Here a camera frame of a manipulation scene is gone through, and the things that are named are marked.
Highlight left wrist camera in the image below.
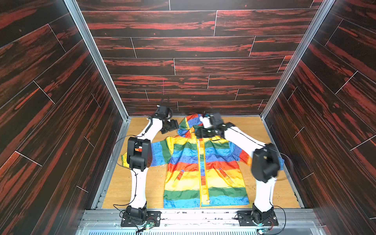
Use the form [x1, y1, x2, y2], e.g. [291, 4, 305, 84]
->
[153, 105, 173, 120]

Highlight left green circuit board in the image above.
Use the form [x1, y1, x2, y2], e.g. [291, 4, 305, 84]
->
[144, 222, 155, 230]

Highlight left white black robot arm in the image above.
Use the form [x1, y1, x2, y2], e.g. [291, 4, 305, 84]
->
[123, 117, 179, 223]

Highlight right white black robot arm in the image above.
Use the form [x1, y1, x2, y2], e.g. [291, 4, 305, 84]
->
[196, 117, 281, 225]

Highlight right green circuit board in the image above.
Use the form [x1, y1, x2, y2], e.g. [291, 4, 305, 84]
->
[257, 228, 269, 235]

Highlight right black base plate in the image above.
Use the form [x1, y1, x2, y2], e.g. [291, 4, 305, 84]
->
[235, 210, 279, 227]

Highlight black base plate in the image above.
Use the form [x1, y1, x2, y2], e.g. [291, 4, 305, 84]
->
[235, 210, 279, 227]
[120, 211, 161, 228]

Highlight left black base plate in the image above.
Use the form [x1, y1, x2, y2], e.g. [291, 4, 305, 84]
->
[120, 211, 161, 228]

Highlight green circuit board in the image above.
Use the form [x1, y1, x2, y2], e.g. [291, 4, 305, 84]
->
[144, 222, 155, 230]
[257, 228, 269, 235]

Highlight rainbow striped zip jacket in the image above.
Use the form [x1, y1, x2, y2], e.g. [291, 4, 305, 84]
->
[121, 114, 285, 209]

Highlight aluminium front rail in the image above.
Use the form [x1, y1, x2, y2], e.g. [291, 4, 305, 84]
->
[76, 209, 327, 235]

